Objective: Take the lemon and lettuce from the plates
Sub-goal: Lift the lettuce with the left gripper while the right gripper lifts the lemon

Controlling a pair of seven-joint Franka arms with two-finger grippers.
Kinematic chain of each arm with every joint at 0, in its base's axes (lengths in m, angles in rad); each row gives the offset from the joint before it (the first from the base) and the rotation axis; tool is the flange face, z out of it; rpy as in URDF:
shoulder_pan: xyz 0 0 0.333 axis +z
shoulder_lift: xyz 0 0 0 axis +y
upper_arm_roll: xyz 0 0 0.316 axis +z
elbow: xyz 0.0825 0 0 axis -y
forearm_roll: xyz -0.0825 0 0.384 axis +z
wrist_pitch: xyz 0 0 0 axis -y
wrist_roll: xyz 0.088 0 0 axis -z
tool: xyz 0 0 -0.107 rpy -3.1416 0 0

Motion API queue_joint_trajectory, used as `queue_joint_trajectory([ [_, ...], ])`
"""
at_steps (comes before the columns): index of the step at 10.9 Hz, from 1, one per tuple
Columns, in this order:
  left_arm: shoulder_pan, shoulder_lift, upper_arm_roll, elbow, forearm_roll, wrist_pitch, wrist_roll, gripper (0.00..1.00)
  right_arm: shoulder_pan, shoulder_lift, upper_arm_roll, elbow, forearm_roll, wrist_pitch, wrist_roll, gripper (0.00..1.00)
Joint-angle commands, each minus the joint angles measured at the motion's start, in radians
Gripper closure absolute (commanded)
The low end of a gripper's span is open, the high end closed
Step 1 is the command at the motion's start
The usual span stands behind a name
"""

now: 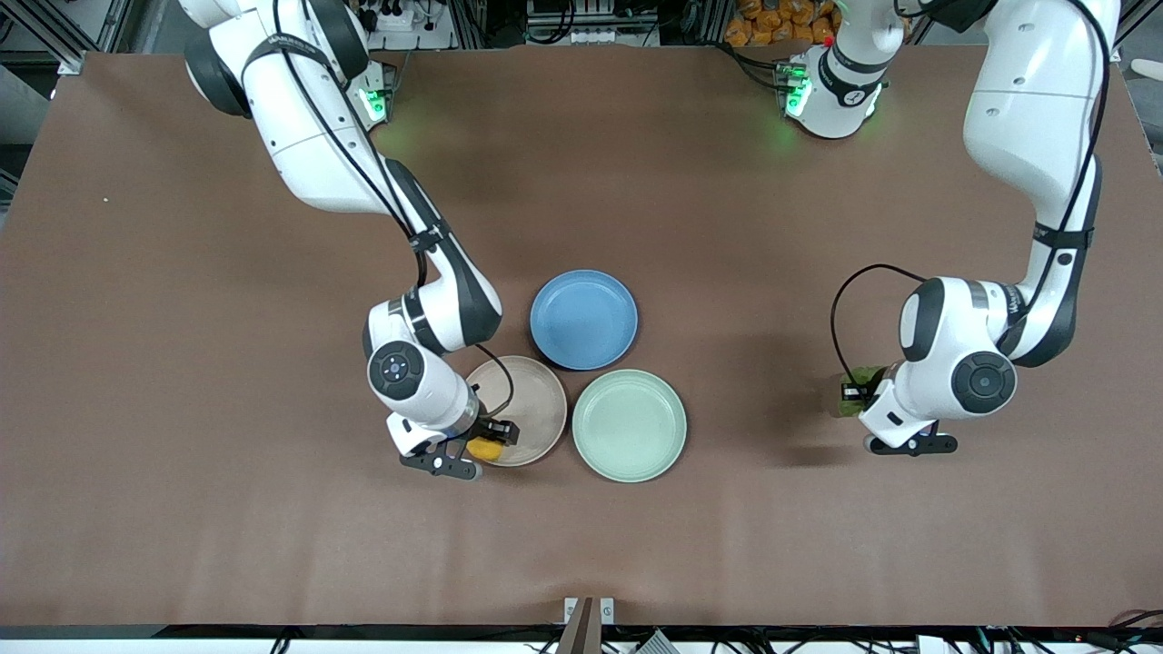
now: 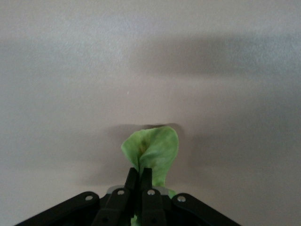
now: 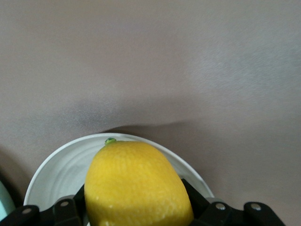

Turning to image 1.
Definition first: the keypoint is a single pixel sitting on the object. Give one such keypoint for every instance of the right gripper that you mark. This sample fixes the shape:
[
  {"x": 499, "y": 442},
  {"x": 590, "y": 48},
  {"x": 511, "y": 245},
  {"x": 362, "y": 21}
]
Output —
[{"x": 492, "y": 429}]

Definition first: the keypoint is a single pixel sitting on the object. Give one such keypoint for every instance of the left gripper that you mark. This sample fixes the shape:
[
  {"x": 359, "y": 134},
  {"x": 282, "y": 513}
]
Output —
[{"x": 855, "y": 392}]

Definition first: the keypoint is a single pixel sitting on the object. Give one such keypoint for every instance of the yellow lemon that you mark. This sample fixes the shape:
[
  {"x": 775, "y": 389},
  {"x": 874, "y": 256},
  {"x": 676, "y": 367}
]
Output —
[{"x": 486, "y": 451}]

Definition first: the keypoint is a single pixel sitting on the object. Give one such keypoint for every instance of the green lettuce leaf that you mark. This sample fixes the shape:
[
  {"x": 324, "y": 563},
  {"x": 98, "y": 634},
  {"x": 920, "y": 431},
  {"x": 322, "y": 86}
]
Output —
[{"x": 863, "y": 374}]

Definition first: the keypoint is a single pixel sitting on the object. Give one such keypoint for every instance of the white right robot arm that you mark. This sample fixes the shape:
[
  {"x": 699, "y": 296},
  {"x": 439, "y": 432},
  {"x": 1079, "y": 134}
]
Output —
[{"x": 318, "y": 136}]

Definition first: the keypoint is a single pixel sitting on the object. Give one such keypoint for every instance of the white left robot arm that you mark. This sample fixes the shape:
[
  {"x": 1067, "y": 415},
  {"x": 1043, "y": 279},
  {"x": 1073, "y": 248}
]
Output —
[{"x": 1027, "y": 109}]

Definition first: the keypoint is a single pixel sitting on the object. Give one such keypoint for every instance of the beige plate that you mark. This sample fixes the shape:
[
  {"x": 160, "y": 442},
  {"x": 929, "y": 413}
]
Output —
[{"x": 538, "y": 409}]

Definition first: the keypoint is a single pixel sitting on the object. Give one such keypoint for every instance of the pale green plate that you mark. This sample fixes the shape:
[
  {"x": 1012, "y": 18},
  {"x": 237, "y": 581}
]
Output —
[{"x": 629, "y": 427}]

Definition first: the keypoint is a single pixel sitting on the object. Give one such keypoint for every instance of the blue plate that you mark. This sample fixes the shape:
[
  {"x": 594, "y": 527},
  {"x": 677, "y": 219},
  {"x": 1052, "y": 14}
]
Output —
[{"x": 583, "y": 320}]

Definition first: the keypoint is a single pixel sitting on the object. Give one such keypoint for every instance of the pile of orange fruit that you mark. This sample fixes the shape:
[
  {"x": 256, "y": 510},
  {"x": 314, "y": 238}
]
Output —
[{"x": 772, "y": 23}]

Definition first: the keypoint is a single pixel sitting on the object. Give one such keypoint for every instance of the white power strip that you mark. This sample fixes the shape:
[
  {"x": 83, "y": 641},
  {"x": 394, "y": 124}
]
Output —
[{"x": 404, "y": 20}]

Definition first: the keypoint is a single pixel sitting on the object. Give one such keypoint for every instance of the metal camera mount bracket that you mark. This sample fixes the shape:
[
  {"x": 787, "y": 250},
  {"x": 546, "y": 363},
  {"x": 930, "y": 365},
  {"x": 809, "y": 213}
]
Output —
[{"x": 581, "y": 627}]

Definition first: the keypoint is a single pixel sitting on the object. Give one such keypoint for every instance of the aluminium frame profile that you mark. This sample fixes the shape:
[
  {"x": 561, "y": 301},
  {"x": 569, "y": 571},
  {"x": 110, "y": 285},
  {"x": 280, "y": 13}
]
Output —
[
  {"x": 68, "y": 41},
  {"x": 1131, "y": 32}
]

